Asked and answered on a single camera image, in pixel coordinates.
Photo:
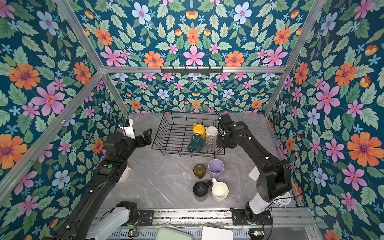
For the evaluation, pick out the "pale green tray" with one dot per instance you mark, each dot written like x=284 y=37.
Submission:
x=171 y=234

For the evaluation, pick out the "cream plate at left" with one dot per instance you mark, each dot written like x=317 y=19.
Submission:
x=125 y=175

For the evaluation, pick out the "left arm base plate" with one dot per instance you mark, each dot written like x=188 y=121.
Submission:
x=141 y=218

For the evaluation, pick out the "black wall hook rail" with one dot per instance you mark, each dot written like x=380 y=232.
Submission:
x=192 y=70

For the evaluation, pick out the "black mug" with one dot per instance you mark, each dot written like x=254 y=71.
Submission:
x=200 y=189

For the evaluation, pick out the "white analog clock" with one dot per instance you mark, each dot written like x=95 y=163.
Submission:
x=284 y=200

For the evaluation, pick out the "black wire dish rack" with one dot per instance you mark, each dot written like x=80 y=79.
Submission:
x=175 y=133

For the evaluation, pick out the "yellow mug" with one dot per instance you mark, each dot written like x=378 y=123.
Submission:
x=199 y=129

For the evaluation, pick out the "white box front edge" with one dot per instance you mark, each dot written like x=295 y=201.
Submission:
x=210 y=233

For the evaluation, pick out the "lilac plastic cup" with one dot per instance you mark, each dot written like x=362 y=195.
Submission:
x=216 y=168

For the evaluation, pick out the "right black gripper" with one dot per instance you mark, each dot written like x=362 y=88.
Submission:
x=221 y=144

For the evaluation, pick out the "white fluted mug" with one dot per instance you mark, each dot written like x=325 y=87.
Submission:
x=220 y=190

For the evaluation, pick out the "white mug red inside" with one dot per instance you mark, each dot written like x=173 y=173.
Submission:
x=211 y=133

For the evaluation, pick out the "white remote control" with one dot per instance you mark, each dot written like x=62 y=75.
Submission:
x=254 y=174

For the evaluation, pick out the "olive tinted glass cup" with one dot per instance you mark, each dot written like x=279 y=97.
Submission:
x=199 y=171

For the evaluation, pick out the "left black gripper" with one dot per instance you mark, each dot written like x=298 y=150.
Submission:
x=147 y=138

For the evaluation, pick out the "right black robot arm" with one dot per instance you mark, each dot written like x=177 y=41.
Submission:
x=272 y=175

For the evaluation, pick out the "clear glass cup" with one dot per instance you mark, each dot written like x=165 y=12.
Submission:
x=210 y=145

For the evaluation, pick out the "aluminium front rail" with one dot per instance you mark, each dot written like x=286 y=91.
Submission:
x=282 y=217

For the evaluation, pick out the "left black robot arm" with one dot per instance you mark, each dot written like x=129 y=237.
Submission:
x=119 y=148

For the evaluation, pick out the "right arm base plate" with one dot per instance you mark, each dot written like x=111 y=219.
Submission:
x=243 y=217

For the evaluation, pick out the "cream mug green handle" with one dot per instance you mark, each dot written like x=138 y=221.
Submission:
x=196 y=144

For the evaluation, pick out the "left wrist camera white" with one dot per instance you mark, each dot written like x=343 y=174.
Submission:
x=127 y=129

